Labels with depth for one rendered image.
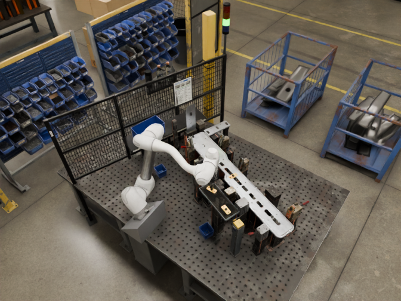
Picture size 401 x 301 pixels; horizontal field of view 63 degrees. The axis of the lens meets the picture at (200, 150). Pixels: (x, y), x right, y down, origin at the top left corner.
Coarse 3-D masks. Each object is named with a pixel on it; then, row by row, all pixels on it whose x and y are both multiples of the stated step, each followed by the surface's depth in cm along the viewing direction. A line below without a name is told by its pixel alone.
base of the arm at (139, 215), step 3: (147, 204) 292; (144, 207) 287; (147, 207) 289; (150, 207) 290; (153, 207) 290; (141, 210) 286; (144, 210) 286; (147, 210) 283; (138, 213) 286; (141, 213) 286; (144, 213) 286; (147, 213) 283; (135, 216) 289; (138, 216) 287; (141, 216) 284; (135, 219) 293; (138, 219) 286; (141, 219) 283
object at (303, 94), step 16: (288, 32) 505; (288, 48) 527; (336, 48) 472; (272, 64) 512; (272, 80) 547; (288, 80) 418; (304, 80) 420; (320, 80) 484; (256, 96) 517; (272, 96) 501; (288, 96) 466; (304, 96) 455; (320, 96) 534; (256, 112) 490; (272, 112) 494; (288, 112) 492; (304, 112) 492; (288, 128) 464
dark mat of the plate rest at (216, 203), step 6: (204, 186) 273; (216, 186) 273; (204, 192) 269; (210, 192) 269; (216, 192) 269; (210, 198) 265; (216, 198) 265; (222, 198) 265; (216, 204) 261; (222, 204) 261; (228, 204) 261; (222, 210) 257; (234, 210) 257; (228, 216) 253
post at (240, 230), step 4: (232, 228) 255; (236, 228) 248; (240, 228) 248; (232, 232) 260; (236, 232) 251; (240, 232) 253; (232, 236) 263; (236, 236) 255; (240, 236) 260; (232, 240) 267; (236, 240) 260; (240, 240) 265; (232, 244) 271; (236, 244) 265; (232, 248) 275; (236, 248) 271; (232, 252) 279; (236, 252) 276; (240, 252) 280
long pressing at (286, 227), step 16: (208, 144) 331; (224, 160) 315; (224, 176) 301; (240, 176) 301; (240, 192) 288; (256, 192) 288; (256, 208) 276; (272, 208) 276; (272, 224) 266; (288, 224) 266
